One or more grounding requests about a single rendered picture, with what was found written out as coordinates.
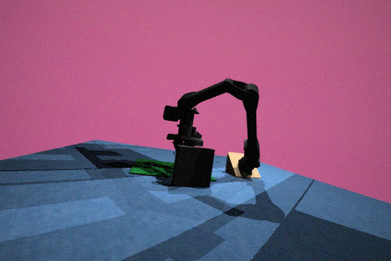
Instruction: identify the green circuit board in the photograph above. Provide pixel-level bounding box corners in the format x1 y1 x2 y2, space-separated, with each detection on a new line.
129 159 174 178

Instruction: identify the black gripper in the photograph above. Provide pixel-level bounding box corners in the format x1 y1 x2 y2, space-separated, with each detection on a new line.
166 122 204 151

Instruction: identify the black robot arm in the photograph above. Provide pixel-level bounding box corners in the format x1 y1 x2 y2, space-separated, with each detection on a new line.
163 78 260 175

